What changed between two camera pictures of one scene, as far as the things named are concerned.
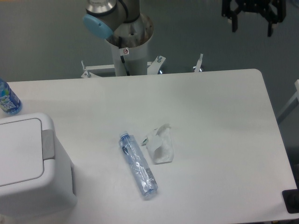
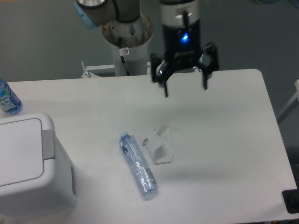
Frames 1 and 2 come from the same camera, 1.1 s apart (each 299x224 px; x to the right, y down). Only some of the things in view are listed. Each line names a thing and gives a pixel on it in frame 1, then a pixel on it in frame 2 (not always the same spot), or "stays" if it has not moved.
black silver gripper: x=254 y=6 -> x=181 y=24
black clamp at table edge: x=291 y=199 stays
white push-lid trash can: x=36 y=174 stays
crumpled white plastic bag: x=159 y=142 stays
